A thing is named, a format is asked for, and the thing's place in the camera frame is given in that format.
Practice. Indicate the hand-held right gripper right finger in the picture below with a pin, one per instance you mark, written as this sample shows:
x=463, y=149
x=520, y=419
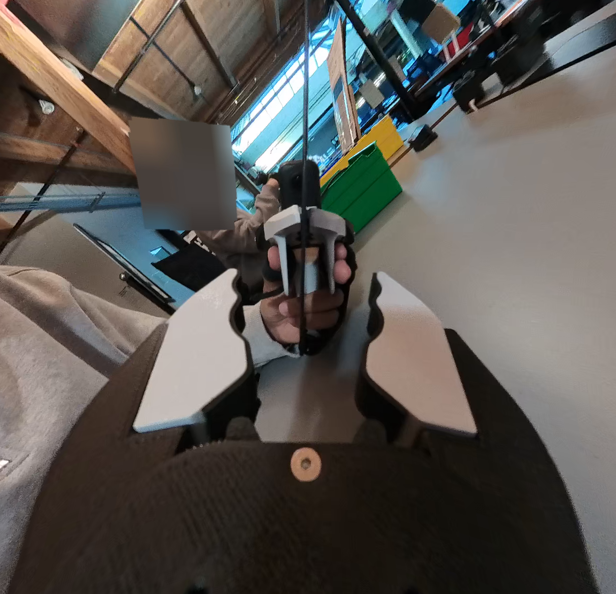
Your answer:
x=418, y=363

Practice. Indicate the background monitor with cardboard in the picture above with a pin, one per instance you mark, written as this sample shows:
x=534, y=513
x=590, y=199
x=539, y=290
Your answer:
x=440, y=21

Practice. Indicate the black charger dock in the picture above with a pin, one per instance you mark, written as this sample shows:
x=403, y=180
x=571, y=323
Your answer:
x=519, y=67

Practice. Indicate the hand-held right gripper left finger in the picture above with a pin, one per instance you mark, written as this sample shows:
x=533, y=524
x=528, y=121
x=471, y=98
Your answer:
x=192, y=363

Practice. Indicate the yellow plastic bin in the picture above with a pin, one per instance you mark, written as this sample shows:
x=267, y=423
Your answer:
x=380, y=137

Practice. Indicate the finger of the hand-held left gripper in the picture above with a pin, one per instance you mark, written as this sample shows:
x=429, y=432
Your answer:
x=281, y=223
x=329, y=223

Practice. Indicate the dark item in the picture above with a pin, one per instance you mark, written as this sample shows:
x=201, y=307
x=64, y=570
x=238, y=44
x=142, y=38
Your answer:
x=306, y=74

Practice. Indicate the cardboard sheet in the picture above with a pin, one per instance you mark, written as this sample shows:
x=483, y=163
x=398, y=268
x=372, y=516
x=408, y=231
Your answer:
x=344, y=89

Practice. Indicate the black office chair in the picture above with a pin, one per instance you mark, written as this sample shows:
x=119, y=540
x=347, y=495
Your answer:
x=192, y=267

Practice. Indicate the black metal pole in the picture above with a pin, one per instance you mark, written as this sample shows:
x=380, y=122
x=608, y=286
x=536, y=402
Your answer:
x=375, y=50

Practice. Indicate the person's left forearm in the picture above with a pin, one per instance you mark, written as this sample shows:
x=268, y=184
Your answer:
x=260, y=344

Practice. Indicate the person's grey hoodie torso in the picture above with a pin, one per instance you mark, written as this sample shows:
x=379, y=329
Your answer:
x=48, y=363

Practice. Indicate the person's left hand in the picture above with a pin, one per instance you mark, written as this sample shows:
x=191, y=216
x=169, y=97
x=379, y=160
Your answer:
x=284, y=319

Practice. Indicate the green plastic bin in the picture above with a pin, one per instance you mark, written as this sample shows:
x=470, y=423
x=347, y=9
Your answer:
x=365, y=190

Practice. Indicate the small black box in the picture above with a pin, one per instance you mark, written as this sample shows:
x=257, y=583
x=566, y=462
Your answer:
x=423, y=138

